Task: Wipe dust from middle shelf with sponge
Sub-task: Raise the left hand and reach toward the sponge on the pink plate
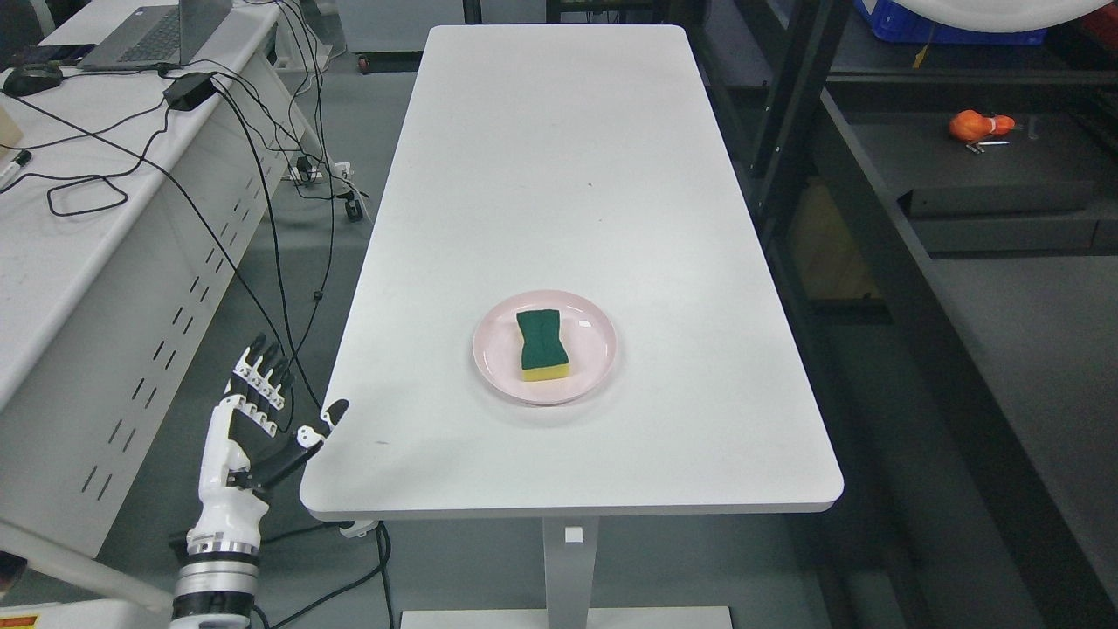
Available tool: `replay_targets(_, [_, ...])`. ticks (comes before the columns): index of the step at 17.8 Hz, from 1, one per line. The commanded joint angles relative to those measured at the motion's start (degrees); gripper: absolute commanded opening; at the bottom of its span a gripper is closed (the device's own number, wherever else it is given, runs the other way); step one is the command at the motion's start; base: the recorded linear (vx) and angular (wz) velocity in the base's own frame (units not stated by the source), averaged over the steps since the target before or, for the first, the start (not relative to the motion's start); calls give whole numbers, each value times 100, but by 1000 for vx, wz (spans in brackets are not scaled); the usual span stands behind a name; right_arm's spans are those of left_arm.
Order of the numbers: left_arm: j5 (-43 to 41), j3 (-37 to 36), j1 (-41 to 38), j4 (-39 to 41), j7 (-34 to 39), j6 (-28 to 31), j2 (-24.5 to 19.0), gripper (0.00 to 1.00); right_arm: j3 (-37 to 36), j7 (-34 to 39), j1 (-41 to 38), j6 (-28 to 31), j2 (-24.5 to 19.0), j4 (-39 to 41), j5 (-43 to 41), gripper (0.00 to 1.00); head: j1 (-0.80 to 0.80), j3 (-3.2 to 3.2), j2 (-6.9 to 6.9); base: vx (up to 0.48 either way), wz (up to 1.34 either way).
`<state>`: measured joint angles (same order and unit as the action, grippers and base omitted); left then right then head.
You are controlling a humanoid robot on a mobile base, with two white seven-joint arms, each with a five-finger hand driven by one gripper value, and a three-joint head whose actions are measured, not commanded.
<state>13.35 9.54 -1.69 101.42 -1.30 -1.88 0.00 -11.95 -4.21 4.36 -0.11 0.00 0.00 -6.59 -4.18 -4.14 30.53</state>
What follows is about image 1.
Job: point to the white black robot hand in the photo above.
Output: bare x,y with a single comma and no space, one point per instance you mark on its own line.
232,489

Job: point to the green yellow sponge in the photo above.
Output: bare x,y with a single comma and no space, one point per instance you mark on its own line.
543,357

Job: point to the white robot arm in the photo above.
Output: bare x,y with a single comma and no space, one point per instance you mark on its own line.
216,587

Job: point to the black metal shelf rack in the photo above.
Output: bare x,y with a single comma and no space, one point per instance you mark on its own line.
955,304

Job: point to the white side desk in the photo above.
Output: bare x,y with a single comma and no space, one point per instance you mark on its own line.
120,237

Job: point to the white table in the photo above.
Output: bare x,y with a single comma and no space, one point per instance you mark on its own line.
584,158

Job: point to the black power adapter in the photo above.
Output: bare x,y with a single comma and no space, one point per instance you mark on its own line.
186,92

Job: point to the pink round plate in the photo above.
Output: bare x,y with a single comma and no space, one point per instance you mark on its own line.
587,335

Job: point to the grey laptop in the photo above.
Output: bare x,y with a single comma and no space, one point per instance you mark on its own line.
158,35

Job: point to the black computer mouse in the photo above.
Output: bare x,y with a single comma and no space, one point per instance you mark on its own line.
29,79

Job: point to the blue plastic crate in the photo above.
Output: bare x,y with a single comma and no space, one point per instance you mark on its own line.
893,23

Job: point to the orange toy object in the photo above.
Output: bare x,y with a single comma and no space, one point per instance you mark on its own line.
971,126

